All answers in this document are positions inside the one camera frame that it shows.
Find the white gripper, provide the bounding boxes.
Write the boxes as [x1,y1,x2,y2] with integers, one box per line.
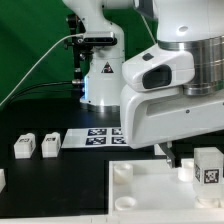
[120,85,224,168]

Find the white square table top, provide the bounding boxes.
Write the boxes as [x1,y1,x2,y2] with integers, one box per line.
[108,159,224,214]

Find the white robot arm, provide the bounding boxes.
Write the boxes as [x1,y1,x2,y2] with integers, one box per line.
[62,0,224,149]

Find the white board with tags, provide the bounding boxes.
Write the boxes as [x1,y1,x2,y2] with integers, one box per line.
[62,127,126,148]

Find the white block left edge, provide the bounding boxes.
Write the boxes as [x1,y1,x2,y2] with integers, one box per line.
[0,169,6,193]

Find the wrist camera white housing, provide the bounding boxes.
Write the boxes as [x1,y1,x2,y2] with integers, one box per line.
[122,45,195,92]

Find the black cables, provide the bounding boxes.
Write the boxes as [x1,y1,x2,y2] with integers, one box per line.
[0,79,84,109]

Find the grey camera on base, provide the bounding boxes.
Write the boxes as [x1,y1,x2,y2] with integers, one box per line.
[83,32,117,46]

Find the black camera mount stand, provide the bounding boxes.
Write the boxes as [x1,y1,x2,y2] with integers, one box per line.
[64,14,93,97]

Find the white cable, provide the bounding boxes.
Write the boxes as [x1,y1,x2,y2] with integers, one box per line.
[0,33,84,108]

